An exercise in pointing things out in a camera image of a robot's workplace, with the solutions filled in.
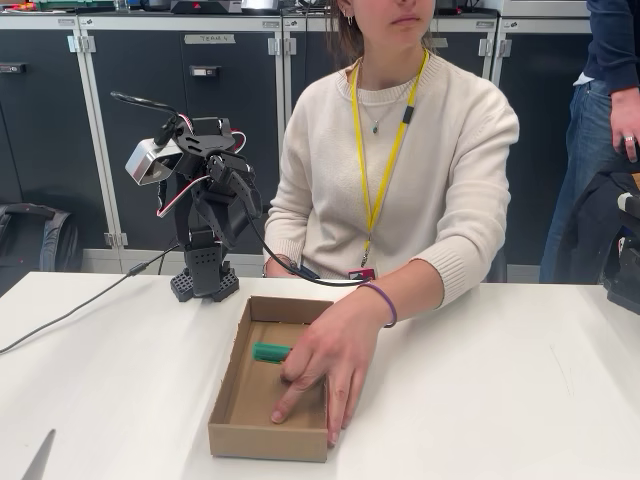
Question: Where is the woman's left hand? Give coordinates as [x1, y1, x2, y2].
[270, 287, 397, 448]

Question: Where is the green flat box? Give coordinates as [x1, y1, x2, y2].
[34, 0, 116, 11]

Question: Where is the woman's right hand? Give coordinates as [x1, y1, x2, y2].
[264, 254, 302, 279]

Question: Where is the thin necklace with teal pendant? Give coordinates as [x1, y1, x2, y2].
[360, 89, 406, 136]

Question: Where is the man's right forearm navy sleeve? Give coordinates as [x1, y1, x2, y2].
[607, 29, 640, 96]

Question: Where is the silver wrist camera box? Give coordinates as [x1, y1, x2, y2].
[124, 138, 184, 187]

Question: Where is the man in navy sweater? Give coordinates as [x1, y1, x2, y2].
[539, 0, 640, 284]

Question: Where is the grey tape label team four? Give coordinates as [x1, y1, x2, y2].
[183, 33, 236, 45]

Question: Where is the grey black backpack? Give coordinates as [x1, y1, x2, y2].
[0, 202, 84, 274]

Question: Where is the woman in cream sweater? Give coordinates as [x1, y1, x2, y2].
[262, 0, 521, 314]

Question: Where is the black case with red logo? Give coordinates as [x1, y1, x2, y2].
[169, 0, 244, 15]

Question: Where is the dark grey metal cabinet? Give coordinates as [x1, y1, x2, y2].
[281, 13, 501, 201]
[77, 13, 286, 261]
[492, 14, 591, 266]
[0, 13, 104, 251]

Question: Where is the purple hair tie bracelet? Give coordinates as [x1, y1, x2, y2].
[357, 281, 399, 329]

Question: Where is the dark jacket with tan lining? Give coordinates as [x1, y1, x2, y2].
[554, 169, 640, 285]

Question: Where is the grey power cable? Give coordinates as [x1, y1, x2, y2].
[0, 242, 181, 355]

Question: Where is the brown cardboard box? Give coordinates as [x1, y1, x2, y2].
[207, 294, 335, 464]

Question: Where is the man's right hand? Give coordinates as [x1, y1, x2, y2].
[612, 88, 640, 164]

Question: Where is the woman's right forearm cream sleeve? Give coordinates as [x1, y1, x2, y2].
[262, 199, 314, 271]

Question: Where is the green capped black marker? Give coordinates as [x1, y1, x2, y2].
[251, 341, 294, 364]

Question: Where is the yellow lanyard with black clip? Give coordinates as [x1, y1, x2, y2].
[348, 48, 430, 269]

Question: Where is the woman's left forearm cream sleeve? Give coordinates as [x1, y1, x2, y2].
[379, 219, 509, 314]

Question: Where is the grey scissors blade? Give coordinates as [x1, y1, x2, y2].
[19, 428, 57, 480]

